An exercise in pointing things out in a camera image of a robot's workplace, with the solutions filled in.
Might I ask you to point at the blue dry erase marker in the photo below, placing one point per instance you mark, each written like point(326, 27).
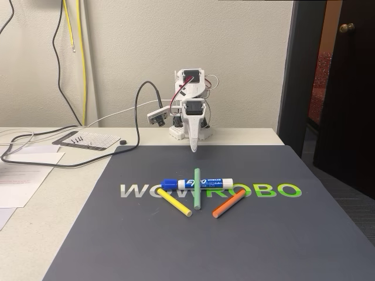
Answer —
point(216, 183)

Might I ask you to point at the green chalk stick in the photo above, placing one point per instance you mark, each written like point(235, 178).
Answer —
point(197, 196)

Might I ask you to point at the yellow chalk stick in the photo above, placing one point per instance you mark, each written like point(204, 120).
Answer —
point(174, 202)

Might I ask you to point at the orange chalk stick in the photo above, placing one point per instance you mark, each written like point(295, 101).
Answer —
point(228, 203)

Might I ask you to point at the striped screw tray mat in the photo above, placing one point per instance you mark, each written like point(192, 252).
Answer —
point(99, 140)

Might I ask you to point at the dark grey printed mat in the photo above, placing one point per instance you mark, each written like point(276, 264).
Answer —
point(205, 248)

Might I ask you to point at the red patterned furniture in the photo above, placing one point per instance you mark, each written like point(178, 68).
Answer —
point(319, 87)

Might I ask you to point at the dark brown door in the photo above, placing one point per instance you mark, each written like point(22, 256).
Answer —
point(348, 102)

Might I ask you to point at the blank white paper sheet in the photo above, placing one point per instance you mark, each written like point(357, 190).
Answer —
point(29, 159)

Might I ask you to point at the brass door knob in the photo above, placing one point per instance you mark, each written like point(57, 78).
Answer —
point(347, 27)

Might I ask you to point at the white paper sheet with text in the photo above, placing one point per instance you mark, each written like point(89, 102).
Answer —
point(17, 190)

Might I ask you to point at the pale lavender paper sheet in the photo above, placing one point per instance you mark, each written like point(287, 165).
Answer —
point(4, 216)

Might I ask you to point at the white camera box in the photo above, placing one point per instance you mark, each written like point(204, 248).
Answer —
point(155, 115)

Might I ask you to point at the dark grey door frame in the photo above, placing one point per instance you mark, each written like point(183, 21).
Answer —
point(296, 73)

